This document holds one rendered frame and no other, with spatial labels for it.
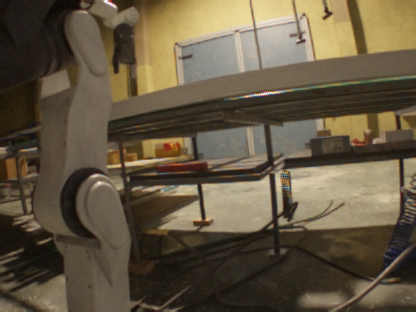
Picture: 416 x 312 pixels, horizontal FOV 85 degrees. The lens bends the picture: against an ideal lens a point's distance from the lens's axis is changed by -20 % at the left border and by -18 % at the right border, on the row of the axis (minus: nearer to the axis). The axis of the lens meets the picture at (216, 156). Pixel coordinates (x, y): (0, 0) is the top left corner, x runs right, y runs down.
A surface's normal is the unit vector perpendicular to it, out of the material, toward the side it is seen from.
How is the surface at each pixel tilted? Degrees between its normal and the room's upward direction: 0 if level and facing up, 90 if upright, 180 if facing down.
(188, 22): 90
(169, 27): 90
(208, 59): 90
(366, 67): 90
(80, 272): 77
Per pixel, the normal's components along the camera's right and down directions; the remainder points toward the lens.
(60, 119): -0.40, -0.09
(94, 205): 0.91, -0.08
